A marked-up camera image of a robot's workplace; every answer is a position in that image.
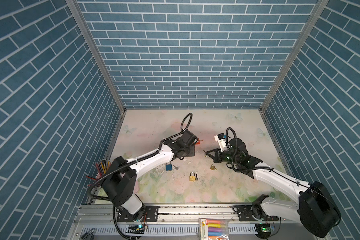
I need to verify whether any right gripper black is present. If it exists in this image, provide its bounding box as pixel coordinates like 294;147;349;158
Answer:
205;148;240;166

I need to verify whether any blue padlock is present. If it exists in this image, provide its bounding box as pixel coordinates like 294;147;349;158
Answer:
166;162;173;172

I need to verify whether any large brass padlock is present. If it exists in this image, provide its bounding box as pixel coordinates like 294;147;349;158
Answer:
189;172;198;182

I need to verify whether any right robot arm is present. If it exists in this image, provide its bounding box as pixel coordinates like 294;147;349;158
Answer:
205;128;342;238

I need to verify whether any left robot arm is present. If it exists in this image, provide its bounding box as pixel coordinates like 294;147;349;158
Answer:
87;113;199;220

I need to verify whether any highlighter marker pack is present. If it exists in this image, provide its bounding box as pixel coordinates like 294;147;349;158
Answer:
199;218;230;240

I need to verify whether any pink pencil cup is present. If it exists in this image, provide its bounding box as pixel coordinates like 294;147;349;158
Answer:
85;160;111;181

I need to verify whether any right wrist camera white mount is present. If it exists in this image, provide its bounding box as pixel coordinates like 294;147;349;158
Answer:
215;133;228;152

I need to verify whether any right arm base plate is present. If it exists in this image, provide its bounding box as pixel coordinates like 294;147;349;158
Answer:
233;205;279;222

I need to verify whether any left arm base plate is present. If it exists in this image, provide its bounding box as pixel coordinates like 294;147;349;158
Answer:
117;206;159;223

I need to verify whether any aluminium rail frame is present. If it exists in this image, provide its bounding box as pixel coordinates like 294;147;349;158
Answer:
64;202;331;240

